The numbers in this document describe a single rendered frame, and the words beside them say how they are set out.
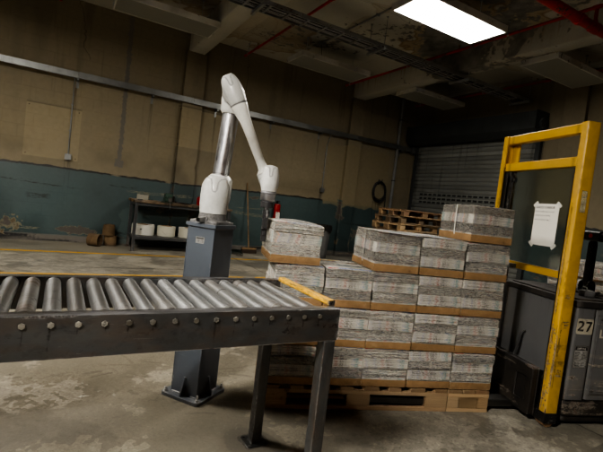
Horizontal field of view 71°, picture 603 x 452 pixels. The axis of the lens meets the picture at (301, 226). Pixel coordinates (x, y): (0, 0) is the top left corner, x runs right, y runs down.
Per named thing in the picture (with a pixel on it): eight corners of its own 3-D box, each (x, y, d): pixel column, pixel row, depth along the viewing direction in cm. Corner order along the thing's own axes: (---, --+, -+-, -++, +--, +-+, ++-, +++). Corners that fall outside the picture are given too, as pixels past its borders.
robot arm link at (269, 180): (278, 192, 246) (276, 193, 259) (281, 166, 245) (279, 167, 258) (259, 190, 245) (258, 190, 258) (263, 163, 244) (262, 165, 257)
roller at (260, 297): (242, 280, 194) (231, 278, 191) (290, 308, 153) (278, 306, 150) (240, 291, 194) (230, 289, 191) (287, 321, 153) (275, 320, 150)
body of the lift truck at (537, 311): (488, 378, 330) (502, 276, 326) (548, 380, 341) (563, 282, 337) (558, 426, 262) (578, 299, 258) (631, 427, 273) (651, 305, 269)
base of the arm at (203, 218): (184, 221, 236) (185, 211, 236) (208, 221, 256) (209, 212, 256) (211, 225, 229) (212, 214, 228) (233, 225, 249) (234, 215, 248)
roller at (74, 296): (80, 290, 161) (81, 276, 161) (87, 328, 121) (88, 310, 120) (65, 289, 159) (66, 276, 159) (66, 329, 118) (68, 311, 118)
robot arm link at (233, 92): (249, 98, 240) (249, 103, 254) (237, 67, 238) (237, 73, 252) (227, 106, 239) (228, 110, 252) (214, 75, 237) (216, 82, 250)
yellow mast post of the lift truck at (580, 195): (534, 406, 264) (577, 123, 255) (546, 406, 266) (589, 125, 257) (545, 413, 256) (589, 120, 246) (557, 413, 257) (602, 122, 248)
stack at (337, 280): (253, 378, 277) (267, 253, 273) (417, 384, 301) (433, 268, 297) (258, 408, 239) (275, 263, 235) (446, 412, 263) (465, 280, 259)
